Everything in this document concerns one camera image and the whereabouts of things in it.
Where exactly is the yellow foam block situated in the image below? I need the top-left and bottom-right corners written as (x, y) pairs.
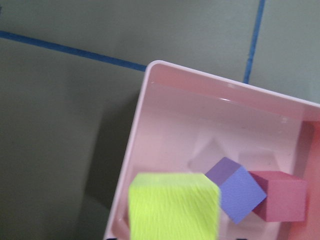
top-left (128, 172), bottom-right (221, 240)

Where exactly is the purple foam block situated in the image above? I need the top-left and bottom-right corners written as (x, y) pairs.
top-left (205, 157), bottom-right (267, 224)

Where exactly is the red foam block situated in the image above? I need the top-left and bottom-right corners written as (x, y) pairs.
top-left (249, 170), bottom-right (308, 222)

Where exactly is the pink plastic bin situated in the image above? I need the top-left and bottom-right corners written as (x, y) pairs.
top-left (103, 60), bottom-right (320, 240)

